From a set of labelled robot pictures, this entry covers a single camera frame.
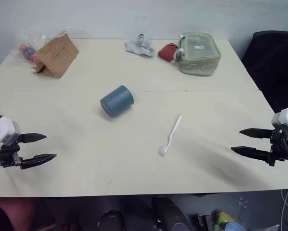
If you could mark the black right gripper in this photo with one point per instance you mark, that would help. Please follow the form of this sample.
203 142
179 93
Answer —
277 148

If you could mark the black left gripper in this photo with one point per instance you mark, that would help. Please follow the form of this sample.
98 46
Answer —
7 155

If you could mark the dark red rounded object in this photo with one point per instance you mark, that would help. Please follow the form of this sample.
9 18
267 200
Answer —
6 214

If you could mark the black chair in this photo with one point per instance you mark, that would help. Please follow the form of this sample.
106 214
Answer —
274 69

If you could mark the yellow green object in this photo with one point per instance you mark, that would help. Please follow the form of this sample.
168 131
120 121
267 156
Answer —
222 216

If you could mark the white toothbrush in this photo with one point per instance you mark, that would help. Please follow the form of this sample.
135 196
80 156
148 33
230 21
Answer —
172 135

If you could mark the blue round lid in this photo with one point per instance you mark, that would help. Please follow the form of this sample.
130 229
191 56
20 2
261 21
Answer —
234 226

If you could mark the blue ribbed cup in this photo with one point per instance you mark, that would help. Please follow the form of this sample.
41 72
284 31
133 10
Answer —
117 101

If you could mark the brown paper bag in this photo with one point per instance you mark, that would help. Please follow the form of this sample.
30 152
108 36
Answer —
55 55

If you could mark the cola bottle red label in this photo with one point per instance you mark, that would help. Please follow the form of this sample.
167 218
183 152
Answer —
27 51

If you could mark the green zippered pouch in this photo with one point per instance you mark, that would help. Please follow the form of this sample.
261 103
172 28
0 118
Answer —
199 55

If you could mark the dark rounded shape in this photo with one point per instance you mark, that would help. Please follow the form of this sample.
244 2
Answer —
111 220

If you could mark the clear plastic bag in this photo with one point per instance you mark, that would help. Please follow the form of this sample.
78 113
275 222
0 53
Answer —
30 41

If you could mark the white green toothpaste tube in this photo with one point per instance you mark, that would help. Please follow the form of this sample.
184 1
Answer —
179 51

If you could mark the red folded cloth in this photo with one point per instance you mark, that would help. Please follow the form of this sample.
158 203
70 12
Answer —
167 52

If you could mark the grey crumpled cloth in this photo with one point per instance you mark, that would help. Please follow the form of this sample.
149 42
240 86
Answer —
141 45

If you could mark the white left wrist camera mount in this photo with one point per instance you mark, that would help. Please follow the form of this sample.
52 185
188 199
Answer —
1 132

